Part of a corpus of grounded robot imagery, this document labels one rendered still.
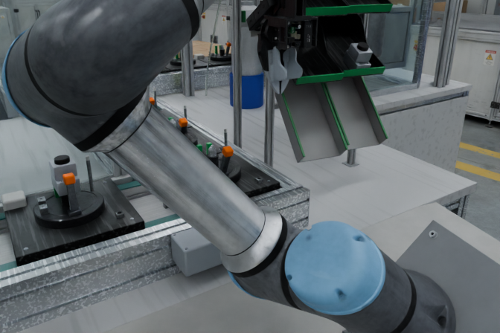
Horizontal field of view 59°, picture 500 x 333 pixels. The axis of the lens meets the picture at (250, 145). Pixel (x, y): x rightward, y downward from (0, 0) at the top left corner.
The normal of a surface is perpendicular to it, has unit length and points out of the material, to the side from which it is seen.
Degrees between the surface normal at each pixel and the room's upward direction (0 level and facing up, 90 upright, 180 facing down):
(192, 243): 0
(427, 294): 38
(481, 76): 90
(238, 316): 0
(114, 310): 0
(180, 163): 75
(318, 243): 42
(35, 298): 90
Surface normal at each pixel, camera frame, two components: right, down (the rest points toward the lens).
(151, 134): 0.62, -0.03
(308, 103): 0.27, -0.41
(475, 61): -0.75, 0.24
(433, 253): -0.66, -0.56
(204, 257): 0.54, 0.31
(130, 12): 0.23, -0.02
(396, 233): 0.00, -0.93
